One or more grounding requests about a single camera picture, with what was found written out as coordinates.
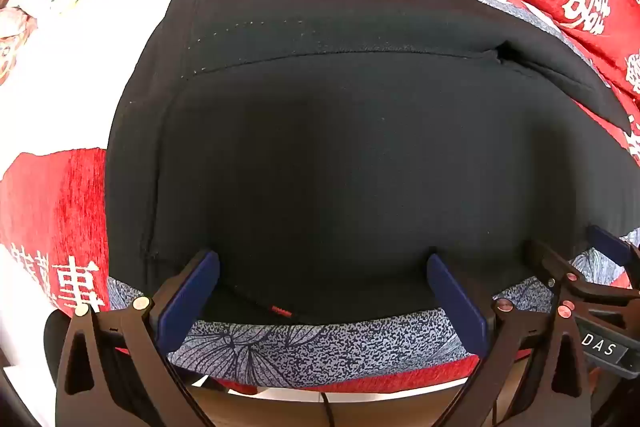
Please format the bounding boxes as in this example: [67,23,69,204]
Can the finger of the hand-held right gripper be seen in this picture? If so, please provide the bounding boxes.
[587,224,640,284]
[522,239,640,304]

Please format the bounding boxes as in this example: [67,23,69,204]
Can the crumpled pale cloth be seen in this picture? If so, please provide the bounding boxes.
[0,0,91,85]

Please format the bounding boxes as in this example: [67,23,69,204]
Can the grey floral patterned cloth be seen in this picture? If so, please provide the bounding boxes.
[107,0,640,389]

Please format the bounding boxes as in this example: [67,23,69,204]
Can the black pants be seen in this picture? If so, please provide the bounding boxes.
[105,0,640,325]

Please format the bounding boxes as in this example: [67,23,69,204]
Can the brown wooden board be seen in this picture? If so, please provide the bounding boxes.
[187,374,476,427]

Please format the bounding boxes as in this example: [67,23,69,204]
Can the red white printed blanket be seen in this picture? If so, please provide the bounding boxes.
[0,0,640,397]

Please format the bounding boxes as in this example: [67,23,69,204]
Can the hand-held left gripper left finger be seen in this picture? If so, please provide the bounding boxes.
[54,249,221,427]

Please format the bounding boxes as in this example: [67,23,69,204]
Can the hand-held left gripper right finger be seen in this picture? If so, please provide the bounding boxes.
[426,253,594,427]

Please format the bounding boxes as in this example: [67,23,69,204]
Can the black cable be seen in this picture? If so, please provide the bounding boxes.
[320,389,337,427]

